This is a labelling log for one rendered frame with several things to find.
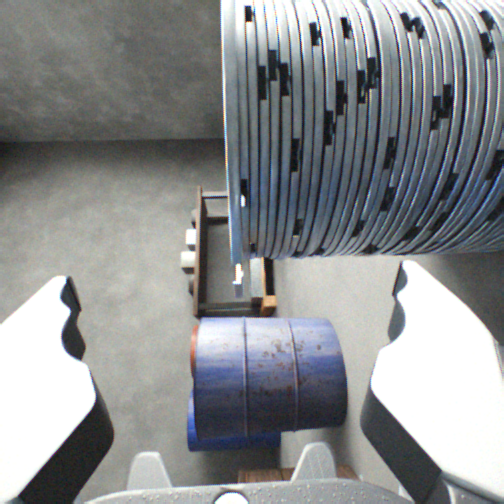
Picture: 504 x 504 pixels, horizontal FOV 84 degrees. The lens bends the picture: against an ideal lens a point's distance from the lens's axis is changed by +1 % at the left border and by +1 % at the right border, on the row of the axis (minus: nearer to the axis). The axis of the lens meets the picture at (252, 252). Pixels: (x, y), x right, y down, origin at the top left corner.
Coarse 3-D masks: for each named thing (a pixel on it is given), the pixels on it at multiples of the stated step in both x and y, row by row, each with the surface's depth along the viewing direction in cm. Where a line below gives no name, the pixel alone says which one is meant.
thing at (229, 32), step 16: (224, 0) 16; (224, 16) 16; (224, 32) 15; (224, 48) 15; (224, 64) 15; (224, 80) 15; (224, 96) 15; (224, 112) 15; (240, 176) 17; (240, 192) 17; (240, 208) 17; (240, 224) 18; (240, 240) 18; (240, 256) 19; (240, 272) 37; (240, 288) 23
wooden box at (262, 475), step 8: (344, 464) 90; (240, 472) 87; (248, 472) 87; (256, 472) 87; (264, 472) 86; (272, 472) 86; (288, 472) 86; (344, 472) 84; (352, 472) 84; (240, 480) 82; (248, 480) 82; (256, 480) 82; (264, 480) 81; (272, 480) 81; (280, 480) 81; (288, 480) 81; (360, 480) 79
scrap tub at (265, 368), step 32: (224, 320) 105; (256, 320) 105; (288, 320) 105; (320, 320) 106; (224, 352) 91; (256, 352) 91; (288, 352) 92; (320, 352) 92; (224, 384) 87; (256, 384) 87; (288, 384) 88; (320, 384) 89; (224, 416) 87; (256, 416) 88; (288, 416) 89; (320, 416) 90
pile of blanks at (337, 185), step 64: (256, 0) 24; (320, 0) 28; (384, 0) 25; (448, 0) 24; (256, 64) 22; (320, 64) 22; (384, 64) 22; (448, 64) 22; (256, 128) 22; (320, 128) 22; (384, 128) 22; (448, 128) 23; (256, 192) 24; (320, 192) 25; (384, 192) 25; (448, 192) 25; (256, 256) 34; (320, 256) 35
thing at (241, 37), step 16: (240, 0) 24; (240, 16) 23; (240, 32) 22; (240, 48) 22; (240, 64) 22; (240, 80) 22; (240, 96) 22; (240, 112) 22; (240, 128) 22; (240, 144) 23; (240, 160) 23
